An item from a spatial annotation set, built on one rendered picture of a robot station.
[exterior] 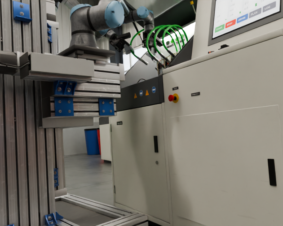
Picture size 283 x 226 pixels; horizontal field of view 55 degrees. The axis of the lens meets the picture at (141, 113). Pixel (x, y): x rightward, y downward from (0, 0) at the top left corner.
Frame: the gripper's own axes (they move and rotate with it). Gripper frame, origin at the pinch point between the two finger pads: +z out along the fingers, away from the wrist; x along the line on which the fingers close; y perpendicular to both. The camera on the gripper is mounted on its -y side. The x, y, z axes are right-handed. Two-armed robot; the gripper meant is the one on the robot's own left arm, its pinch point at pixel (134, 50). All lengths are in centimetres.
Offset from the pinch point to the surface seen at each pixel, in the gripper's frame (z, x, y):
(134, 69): 2.2, -23.0, 3.7
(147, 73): 10.4, -31.1, -3.2
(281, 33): 76, 94, -7
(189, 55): 41, 29, -10
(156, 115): 52, 27, 33
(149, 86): 35.9, 27.5, 21.4
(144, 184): 72, 4, 66
